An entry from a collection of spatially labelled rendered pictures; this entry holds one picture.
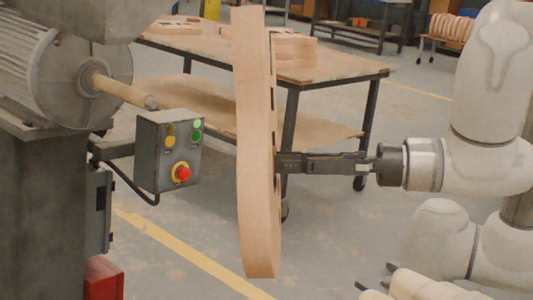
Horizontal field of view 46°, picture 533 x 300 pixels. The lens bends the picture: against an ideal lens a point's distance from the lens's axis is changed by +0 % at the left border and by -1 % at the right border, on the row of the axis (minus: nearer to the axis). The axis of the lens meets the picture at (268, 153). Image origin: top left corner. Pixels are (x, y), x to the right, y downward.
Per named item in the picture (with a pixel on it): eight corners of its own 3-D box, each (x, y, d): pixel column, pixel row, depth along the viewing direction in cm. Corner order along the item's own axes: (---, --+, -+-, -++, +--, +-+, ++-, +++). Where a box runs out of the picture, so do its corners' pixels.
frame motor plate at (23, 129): (-42, 102, 165) (-42, 89, 163) (43, 94, 182) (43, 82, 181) (24, 142, 142) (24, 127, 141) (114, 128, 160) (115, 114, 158)
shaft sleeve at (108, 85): (99, 72, 138) (108, 80, 141) (90, 82, 137) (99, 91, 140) (149, 91, 127) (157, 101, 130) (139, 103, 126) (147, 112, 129)
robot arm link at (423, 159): (430, 188, 107) (395, 188, 107) (431, 136, 106) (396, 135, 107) (441, 197, 98) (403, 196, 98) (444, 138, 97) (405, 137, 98)
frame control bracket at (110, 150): (92, 157, 163) (92, 143, 162) (151, 147, 177) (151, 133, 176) (101, 162, 161) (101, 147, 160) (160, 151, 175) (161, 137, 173)
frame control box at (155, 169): (86, 189, 178) (88, 102, 169) (147, 175, 193) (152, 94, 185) (137, 222, 162) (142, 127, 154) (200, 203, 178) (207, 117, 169)
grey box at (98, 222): (55, 242, 188) (57, 62, 170) (86, 233, 195) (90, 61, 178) (82, 262, 179) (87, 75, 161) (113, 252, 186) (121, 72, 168)
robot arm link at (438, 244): (401, 253, 187) (415, 185, 180) (463, 269, 182) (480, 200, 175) (393, 277, 172) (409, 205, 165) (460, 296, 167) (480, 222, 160)
